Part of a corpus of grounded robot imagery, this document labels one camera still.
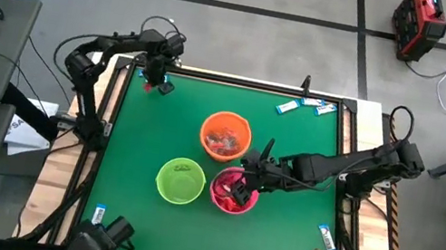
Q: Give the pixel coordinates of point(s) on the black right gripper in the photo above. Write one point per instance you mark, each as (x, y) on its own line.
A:
(270, 172)

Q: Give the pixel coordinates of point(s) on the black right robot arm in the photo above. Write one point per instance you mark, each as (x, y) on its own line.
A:
(335, 165)

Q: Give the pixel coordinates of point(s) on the red black power station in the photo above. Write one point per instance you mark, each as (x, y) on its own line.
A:
(419, 31)

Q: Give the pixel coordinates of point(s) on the orange plastic bucket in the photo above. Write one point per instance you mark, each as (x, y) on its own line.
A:
(228, 121)

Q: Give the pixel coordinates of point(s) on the black table clamp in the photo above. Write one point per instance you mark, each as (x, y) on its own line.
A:
(305, 86)

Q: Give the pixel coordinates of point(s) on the black bulky device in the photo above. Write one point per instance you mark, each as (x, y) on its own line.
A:
(96, 243)

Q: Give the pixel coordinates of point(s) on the wooden table base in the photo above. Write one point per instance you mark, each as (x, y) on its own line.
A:
(52, 178)

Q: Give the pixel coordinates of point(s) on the black aluminium table frame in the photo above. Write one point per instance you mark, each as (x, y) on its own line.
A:
(235, 81)

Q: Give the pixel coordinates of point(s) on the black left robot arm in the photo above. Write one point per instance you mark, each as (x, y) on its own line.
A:
(85, 73)

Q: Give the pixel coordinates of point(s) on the dark brown candy wrapper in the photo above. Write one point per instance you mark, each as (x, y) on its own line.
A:
(232, 144)
(215, 141)

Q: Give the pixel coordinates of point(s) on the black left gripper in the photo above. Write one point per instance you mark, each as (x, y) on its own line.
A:
(159, 68)

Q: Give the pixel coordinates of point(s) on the white printed paper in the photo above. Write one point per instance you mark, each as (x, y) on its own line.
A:
(24, 140)

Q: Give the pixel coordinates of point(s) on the lime green plastic bucket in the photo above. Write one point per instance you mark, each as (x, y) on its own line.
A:
(179, 191)

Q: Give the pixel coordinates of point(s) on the pink plastic bucket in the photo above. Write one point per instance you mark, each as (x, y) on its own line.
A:
(216, 183)

